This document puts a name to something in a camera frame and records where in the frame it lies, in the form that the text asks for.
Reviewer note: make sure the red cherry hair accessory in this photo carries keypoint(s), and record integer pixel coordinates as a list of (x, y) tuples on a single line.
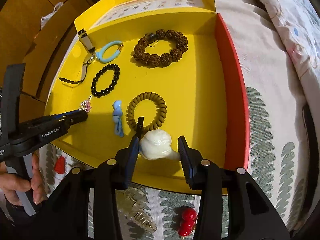
[(188, 222)]

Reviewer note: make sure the leaf patterned bed sheet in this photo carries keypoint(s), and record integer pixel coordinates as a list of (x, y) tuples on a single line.
[(279, 147)]

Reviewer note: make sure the red santa hat hair clip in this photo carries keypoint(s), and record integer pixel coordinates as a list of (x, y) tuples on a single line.
[(60, 164)]

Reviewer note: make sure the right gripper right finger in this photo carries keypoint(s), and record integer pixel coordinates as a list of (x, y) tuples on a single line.
[(190, 161)]

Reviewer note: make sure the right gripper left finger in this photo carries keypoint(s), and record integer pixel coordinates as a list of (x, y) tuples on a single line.
[(126, 160)]

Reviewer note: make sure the white bow hair clip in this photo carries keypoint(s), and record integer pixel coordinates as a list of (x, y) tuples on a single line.
[(155, 144)]

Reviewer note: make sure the blue star heart hair clip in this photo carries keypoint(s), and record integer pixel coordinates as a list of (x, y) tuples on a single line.
[(117, 118)]

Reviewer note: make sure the clear plastic claw clip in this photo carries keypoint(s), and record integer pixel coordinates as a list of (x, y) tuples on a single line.
[(131, 204)]

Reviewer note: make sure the white plastic bag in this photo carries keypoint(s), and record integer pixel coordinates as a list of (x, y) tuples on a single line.
[(45, 19)]

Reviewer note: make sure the pink crystal hair pin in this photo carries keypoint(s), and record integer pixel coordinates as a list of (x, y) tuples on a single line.
[(86, 105)]

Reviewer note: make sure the yellow cardboard box tray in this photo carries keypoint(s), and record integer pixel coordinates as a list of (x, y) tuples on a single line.
[(204, 91)]

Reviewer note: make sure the printed instruction sheet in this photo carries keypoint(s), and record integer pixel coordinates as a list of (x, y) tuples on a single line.
[(139, 6)]

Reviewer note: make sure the person's left hand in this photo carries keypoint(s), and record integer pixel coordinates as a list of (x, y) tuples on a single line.
[(10, 183)]

